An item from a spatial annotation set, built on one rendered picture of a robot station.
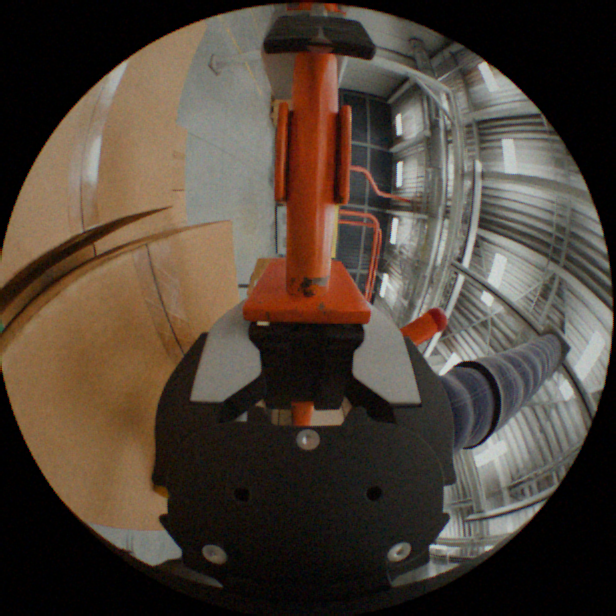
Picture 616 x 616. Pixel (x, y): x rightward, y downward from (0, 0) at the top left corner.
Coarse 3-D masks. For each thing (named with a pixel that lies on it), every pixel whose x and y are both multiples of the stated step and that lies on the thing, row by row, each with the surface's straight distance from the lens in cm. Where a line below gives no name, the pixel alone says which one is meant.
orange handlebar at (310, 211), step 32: (320, 64) 11; (320, 96) 9; (288, 128) 9; (320, 128) 8; (288, 160) 9; (320, 160) 8; (288, 192) 8; (320, 192) 8; (288, 224) 8; (320, 224) 8; (288, 256) 8; (320, 256) 8; (288, 288) 9; (320, 288) 8
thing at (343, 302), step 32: (256, 288) 10; (352, 288) 10; (256, 320) 8; (288, 320) 8; (320, 320) 8; (352, 320) 8; (288, 352) 8; (320, 352) 9; (352, 352) 8; (288, 384) 10; (320, 384) 10
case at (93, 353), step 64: (128, 256) 15; (192, 256) 22; (64, 320) 13; (128, 320) 15; (192, 320) 22; (64, 384) 13; (128, 384) 16; (64, 448) 15; (128, 448) 17; (128, 512) 20
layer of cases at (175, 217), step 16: (176, 128) 116; (176, 144) 113; (176, 160) 110; (176, 176) 108; (176, 192) 106; (176, 208) 104; (144, 224) 87; (160, 224) 94; (176, 224) 103; (112, 240) 76; (128, 240) 80; (80, 256) 70; (48, 272) 66; (64, 272) 67; (32, 288) 66; (16, 304) 65
